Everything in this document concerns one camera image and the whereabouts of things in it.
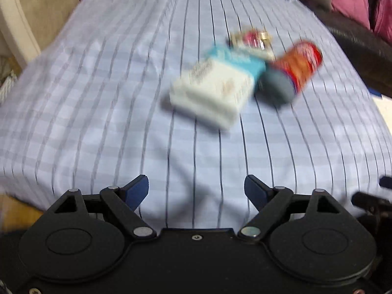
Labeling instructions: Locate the checkered white tablecloth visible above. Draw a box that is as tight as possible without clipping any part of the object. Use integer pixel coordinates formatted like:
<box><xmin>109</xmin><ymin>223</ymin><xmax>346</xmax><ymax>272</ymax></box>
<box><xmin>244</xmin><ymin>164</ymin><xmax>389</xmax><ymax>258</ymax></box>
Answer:
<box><xmin>1</xmin><ymin>0</ymin><xmax>391</xmax><ymax>229</ymax></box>

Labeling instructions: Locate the red biscuit tin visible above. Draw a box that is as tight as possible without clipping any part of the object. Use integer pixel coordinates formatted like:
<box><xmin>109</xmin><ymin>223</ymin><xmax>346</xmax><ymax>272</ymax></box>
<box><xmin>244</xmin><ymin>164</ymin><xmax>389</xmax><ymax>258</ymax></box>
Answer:
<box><xmin>258</xmin><ymin>40</ymin><xmax>323</xmax><ymax>107</ymax></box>

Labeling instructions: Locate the cotton face towel pack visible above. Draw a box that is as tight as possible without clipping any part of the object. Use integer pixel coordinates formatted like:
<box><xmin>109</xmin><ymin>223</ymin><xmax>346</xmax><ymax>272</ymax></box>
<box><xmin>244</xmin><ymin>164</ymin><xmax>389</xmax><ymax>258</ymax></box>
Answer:
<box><xmin>169</xmin><ymin>45</ymin><xmax>266</xmax><ymax>130</ymax></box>

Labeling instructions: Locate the red polka dot snack packet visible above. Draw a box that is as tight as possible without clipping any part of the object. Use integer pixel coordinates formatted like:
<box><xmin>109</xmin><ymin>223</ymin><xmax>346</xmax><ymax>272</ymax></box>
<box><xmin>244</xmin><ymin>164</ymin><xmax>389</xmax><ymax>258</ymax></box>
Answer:
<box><xmin>229</xmin><ymin>28</ymin><xmax>271</xmax><ymax>50</ymax></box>

